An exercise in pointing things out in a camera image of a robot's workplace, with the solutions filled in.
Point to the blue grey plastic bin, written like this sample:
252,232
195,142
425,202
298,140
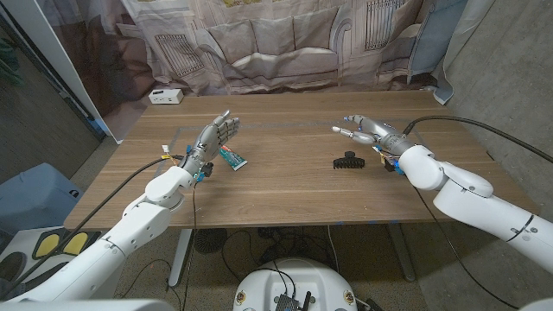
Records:
34,198

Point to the black module on torso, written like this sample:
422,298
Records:
287,302

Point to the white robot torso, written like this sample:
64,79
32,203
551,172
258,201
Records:
302,281

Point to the black round floor fan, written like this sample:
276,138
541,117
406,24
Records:
209,241

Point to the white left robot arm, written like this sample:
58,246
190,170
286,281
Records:
142,222

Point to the white partition panel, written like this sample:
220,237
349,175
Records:
65,73

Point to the floor mat with yellow pads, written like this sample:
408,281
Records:
47,244

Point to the grey table leg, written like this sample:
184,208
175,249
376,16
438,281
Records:
402,255

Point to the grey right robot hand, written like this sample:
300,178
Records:
384,134

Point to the white power strip box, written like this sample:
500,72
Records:
166,96

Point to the printed sofa backdrop cloth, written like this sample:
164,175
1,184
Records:
276,43

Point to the green red toothpaste tube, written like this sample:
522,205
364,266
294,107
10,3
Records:
234,160

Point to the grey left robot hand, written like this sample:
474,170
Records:
208,141

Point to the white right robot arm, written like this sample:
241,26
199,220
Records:
475,203

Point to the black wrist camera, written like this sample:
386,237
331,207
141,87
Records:
392,165
207,169

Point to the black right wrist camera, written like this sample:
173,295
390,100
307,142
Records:
392,165

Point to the black claw hair clip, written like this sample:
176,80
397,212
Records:
349,163

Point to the white table leg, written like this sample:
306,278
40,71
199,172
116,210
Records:
179,259

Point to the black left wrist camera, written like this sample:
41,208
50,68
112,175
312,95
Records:
207,169

